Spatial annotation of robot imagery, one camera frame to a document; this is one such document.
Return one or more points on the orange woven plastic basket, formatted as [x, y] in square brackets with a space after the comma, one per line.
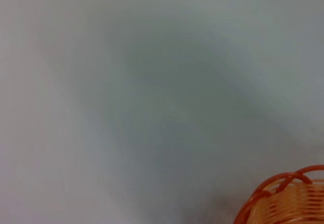
[291, 203]

